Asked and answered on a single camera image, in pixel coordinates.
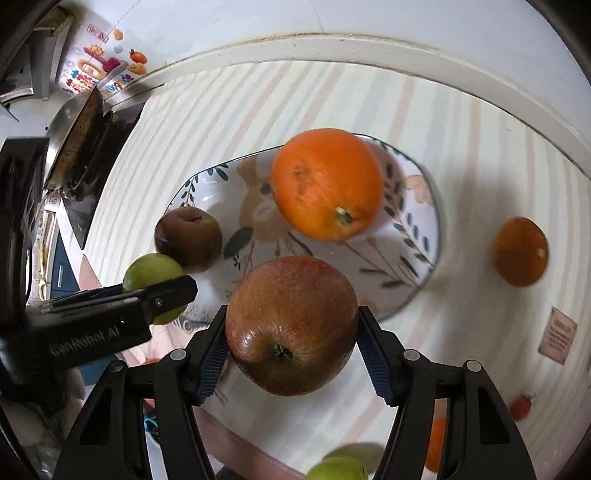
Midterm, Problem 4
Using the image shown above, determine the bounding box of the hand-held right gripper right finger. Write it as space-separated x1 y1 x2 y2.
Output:
358 305 539 480

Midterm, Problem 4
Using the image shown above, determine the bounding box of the brown cloth label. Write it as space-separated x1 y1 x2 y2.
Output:
539 306 578 365

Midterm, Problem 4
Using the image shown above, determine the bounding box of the floral ceramic plate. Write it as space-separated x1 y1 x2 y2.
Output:
164 133 443 330

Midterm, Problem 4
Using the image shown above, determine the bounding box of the large orange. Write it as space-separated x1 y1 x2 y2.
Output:
270 128 385 244

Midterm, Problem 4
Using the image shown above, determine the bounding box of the black glass stove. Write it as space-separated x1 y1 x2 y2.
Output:
60 104 146 250

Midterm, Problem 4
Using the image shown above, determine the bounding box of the tangerine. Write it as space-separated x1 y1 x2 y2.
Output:
492 217 550 288
425 418 448 474

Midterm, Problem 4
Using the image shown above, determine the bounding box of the small red tomato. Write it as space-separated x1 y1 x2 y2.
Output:
509 393 539 422

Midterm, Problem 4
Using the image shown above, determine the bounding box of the red apple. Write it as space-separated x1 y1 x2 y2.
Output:
225 256 360 397

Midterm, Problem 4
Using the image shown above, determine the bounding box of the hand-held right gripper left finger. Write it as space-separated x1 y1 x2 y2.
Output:
54 305 230 480

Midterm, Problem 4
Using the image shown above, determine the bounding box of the colourful wall sticker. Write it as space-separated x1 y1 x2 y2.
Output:
65 25 148 97

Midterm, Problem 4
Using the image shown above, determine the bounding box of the blue cabinet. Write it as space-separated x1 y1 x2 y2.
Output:
48 231 86 298

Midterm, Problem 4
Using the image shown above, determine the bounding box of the dark brown fruit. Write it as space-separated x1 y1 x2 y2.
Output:
154 207 223 273

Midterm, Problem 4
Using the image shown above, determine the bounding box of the large green fruit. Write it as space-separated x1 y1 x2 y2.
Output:
305 442 386 480

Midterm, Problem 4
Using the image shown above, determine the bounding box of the steel range hood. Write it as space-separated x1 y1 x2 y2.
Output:
0 9 77 123

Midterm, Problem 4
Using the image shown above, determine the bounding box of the metal wok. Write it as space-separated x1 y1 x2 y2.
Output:
44 85 105 190

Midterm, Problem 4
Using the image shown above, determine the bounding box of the small green fruit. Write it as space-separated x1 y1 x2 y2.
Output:
122 253 189 325

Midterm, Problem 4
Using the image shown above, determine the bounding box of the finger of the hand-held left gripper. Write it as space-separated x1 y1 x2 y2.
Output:
41 283 126 312
121 275 198 325

